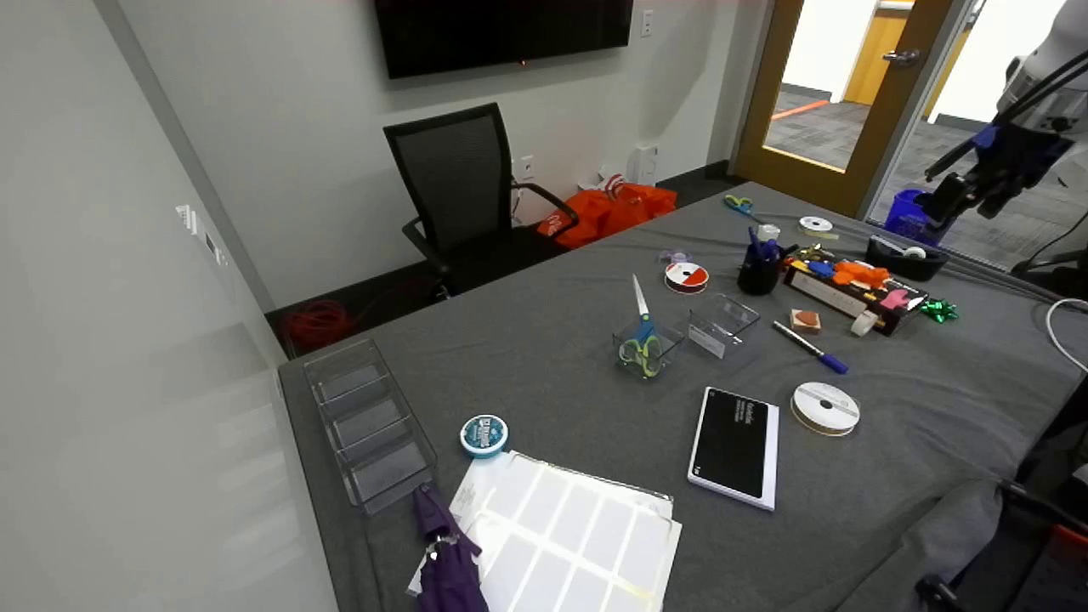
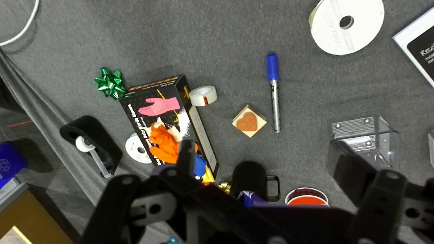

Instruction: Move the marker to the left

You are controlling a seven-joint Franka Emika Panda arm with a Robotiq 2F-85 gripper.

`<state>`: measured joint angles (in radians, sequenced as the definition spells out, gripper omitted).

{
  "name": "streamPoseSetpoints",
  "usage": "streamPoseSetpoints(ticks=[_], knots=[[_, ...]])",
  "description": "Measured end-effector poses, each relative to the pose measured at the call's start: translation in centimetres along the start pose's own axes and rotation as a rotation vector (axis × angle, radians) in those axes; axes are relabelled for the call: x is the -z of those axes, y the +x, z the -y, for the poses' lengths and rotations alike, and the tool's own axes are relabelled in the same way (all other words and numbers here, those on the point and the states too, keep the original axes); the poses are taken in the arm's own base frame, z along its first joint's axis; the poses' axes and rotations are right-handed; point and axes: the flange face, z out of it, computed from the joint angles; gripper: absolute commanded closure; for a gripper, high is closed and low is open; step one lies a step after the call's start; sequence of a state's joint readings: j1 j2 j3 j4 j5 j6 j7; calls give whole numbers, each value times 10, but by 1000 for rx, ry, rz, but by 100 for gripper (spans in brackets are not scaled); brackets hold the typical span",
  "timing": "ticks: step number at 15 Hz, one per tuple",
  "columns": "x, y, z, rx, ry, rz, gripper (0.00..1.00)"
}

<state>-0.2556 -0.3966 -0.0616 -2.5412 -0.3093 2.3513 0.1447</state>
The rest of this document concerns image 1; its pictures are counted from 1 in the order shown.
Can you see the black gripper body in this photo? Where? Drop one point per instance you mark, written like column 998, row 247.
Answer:
column 990, row 167

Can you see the blue capped white marker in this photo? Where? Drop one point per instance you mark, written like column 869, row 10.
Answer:
column 816, row 352

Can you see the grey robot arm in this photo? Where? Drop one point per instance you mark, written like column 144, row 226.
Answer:
column 1039, row 116

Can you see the green blue marker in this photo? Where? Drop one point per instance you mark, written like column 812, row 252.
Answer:
column 743, row 204

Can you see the black tape dispenser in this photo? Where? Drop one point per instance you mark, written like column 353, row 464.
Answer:
column 906, row 259

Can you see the green ribbon bow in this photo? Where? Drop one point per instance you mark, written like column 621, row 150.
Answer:
column 941, row 310

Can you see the wooden glass door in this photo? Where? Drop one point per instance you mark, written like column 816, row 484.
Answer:
column 831, row 94

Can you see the box of colourful supplies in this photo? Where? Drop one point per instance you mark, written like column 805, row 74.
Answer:
column 856, row 287

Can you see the white disc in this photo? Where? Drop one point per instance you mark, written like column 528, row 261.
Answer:
column 815, row 222

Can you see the small orange white box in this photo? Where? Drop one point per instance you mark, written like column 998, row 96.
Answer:
column 807, row 320

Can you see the black pen cup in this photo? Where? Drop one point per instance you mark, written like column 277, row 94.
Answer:
column 758, row 268

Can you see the grey tablecloth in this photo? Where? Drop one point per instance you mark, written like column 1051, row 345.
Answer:
column 624, row 430

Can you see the white ribbon spool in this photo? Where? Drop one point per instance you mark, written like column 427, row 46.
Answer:
column 829, row 410

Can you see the clear acrylic holder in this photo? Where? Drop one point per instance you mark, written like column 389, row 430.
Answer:
column 718, row 326

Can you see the red white round tin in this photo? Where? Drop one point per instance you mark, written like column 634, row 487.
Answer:
column 688, row 275

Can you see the white blue pen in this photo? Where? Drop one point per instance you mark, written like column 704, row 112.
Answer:
column 642, row 299

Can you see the black notebook with white pages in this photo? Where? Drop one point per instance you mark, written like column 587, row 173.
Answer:
column 735, row 447

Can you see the orange bag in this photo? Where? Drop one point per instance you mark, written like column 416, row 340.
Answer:
column 605, row 212

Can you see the black office chair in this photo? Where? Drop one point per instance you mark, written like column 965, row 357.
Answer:
column 461, row 180

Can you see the blue tape roll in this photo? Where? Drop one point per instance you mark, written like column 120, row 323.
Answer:
column 484, row 435

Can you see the white label sheets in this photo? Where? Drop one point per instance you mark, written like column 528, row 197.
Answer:
column 567, row 540

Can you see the clear plastic organizer tray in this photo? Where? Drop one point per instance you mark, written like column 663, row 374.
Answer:
column 367, row 425

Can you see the purple cloth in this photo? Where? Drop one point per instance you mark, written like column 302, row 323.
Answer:
column 449, row 558

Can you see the black wall television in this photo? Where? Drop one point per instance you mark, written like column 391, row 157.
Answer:
column 449, row 35

